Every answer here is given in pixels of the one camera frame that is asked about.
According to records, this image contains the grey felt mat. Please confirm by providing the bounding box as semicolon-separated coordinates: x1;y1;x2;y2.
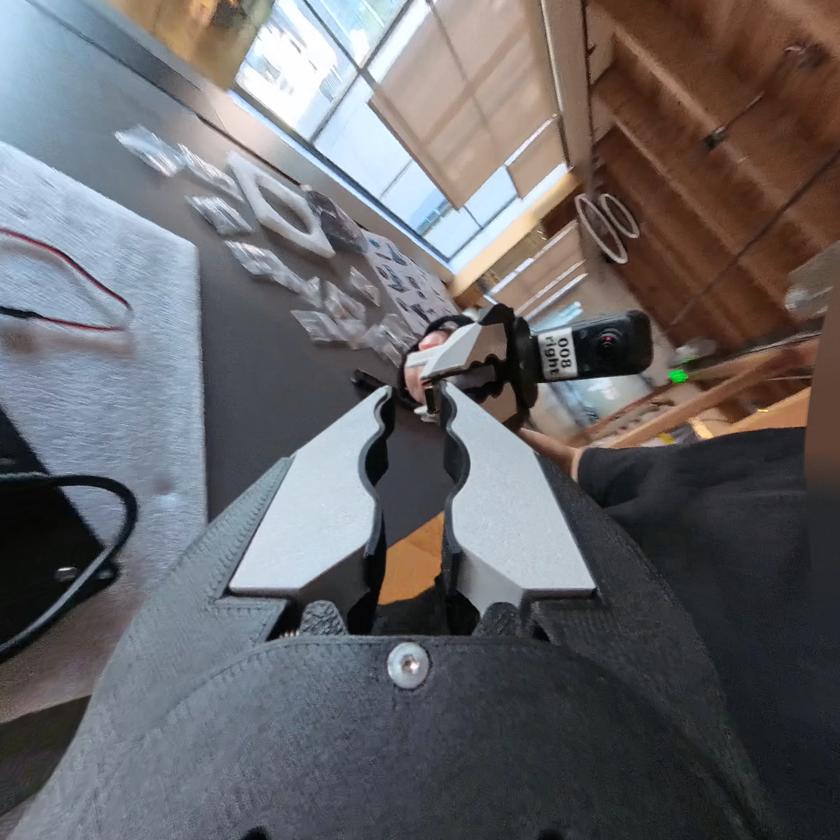
0;141;210;723

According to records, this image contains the dark plastic bag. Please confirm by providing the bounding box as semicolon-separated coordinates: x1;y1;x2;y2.
301;185;370;256

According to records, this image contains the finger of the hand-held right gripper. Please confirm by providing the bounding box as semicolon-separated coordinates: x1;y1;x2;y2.
416;367;508;422
403;304;519;389

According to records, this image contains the blue black round robot base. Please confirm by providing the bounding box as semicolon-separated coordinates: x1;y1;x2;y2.
0;406;120;647

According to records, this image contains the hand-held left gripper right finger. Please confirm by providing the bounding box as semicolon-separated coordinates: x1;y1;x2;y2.
441;382;599;614

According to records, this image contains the black cable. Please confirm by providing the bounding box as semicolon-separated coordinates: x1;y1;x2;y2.
0;474;140;662

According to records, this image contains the large window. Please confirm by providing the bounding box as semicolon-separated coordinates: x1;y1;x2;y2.
233;0;573;261

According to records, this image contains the white ring lamp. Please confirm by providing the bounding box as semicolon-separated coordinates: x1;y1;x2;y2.
597;192;641;240
573;193;630;265

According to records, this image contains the person's right forearm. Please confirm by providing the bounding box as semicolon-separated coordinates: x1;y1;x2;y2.
517;425;586;481

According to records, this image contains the printed instruction sheet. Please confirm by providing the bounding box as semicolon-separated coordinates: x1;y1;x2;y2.
356;228;462;337

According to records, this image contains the white foam frame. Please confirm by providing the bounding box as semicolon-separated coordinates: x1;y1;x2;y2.
225;150;337;261

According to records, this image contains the beige roller blind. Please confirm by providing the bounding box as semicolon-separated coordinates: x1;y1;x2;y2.
369;0;573;212

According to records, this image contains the red black wire blue plug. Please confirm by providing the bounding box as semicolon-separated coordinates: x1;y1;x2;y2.
0;226;135;333

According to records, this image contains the wooden table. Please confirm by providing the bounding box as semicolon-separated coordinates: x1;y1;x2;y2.
570;338;821;448

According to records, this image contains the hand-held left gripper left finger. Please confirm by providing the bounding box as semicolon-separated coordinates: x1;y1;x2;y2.
227;386;396;621

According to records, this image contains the dark desk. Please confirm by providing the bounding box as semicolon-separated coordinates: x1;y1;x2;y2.
0;0;519;526

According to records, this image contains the person's black clothing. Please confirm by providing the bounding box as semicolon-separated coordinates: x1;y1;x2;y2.
577;427;840;840

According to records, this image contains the person's right hand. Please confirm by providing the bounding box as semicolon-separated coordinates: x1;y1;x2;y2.
402;328;455;411

